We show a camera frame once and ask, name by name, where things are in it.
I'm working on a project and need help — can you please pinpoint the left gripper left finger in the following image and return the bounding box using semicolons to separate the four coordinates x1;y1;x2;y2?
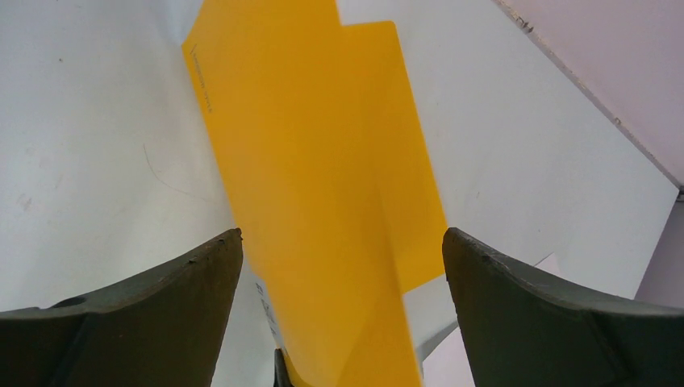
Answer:
1;229;243;386

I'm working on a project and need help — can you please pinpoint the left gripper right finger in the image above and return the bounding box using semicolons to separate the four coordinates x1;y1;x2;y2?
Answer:
442;227;683;386

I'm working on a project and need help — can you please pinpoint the orange plastic folder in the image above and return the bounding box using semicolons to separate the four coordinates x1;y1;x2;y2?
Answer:
182;1;447;386

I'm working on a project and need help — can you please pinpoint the upper printed paper sheet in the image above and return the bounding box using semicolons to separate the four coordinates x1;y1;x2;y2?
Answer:
403;275;475;386

